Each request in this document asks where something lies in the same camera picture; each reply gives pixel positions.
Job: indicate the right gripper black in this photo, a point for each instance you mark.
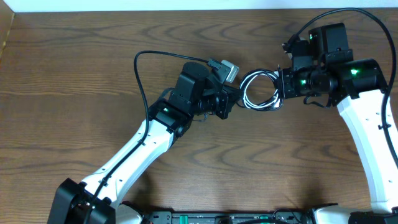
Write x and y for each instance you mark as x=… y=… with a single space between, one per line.
x=285 y=84

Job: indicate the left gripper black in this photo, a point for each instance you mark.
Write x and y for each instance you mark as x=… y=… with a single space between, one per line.
x=230 y=98

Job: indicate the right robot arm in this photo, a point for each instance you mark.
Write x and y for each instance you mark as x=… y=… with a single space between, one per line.
x=324 y=64

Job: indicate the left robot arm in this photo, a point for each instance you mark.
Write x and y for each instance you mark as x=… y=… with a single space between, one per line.
x=200 y=89

